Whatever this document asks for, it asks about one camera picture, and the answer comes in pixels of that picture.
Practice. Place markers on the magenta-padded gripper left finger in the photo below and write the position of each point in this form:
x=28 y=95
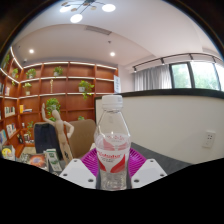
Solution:
x=75 y=171

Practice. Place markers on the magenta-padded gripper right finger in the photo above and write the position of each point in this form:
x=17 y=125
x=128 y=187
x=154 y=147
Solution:
x=150 y=171

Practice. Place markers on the clear plastic water bottle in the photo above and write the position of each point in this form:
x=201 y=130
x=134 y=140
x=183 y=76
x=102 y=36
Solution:
x=112 y=143

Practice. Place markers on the green and white carton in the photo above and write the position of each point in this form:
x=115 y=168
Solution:
x=53 y=161

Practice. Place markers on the tan upholstered chair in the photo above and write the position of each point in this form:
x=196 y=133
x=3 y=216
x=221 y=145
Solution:
x=81 y=136

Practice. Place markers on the wooden artist mannequin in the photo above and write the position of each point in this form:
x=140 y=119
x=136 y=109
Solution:
x=59 y=128

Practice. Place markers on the chair with dark jacket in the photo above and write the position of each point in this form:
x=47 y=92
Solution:
x=43 y=136

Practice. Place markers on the wooden shelf unit with books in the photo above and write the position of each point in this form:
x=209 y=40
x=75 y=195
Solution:
x=71 y=103

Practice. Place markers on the colourful book stack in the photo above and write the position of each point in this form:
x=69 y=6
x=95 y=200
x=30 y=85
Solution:
x=7 y=152

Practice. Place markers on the grey curtain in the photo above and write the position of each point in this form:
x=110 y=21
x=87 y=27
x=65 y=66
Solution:
x=153 y=78

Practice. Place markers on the window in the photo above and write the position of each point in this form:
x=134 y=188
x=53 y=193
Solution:
x=200 y=76

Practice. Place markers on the recessed ceiling light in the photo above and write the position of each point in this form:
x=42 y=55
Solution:
x=31 y=51
x=112 y=53

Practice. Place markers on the ceiling air vent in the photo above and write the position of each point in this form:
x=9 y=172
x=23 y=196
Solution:
x=98 y=30

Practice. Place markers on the branched ceiling lamp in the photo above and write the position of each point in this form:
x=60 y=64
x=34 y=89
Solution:
x=76 y=17

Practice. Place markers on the white wall socket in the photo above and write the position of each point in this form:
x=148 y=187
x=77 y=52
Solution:
x=209 y=139

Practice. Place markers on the black ceiling track rail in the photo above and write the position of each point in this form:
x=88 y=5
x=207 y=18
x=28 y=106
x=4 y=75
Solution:
x=176 y=56

